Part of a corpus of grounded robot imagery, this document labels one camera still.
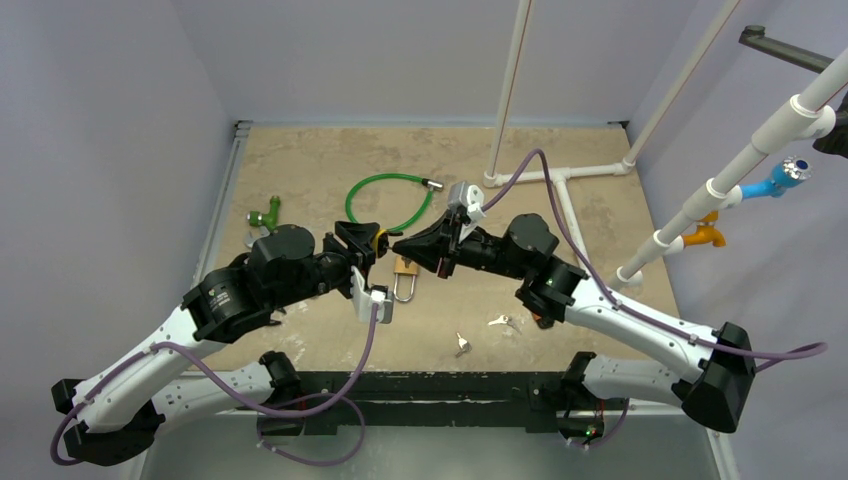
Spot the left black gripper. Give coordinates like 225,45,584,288
269,223,379,310

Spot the large brass padlock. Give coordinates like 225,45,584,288
393,256,420,303

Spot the small yellow padlock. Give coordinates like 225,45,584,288
372,229,392,259

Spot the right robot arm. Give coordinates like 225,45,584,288
392,212,755,433

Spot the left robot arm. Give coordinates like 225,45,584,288
50,222,393,466

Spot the orange hex key set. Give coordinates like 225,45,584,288
535,317,554,330

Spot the orange faucet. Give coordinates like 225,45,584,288
682,211,726,248

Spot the blue faucet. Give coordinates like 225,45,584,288
740,156,813,200

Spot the black overhead bar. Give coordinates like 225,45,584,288
738,25,834,74

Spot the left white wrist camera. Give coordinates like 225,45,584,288
351,267,395,324

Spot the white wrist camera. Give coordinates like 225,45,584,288
351,267,395,324
447,181,485,242

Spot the green cable lock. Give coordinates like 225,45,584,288
343,172,445,235

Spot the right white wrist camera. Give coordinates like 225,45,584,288
447,181,485,242

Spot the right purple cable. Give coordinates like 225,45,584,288
480,148,829,450

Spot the green hose nozzle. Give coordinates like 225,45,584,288
246,195,282,231

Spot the white pvc pipe frame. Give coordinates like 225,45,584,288
483,1,847,290

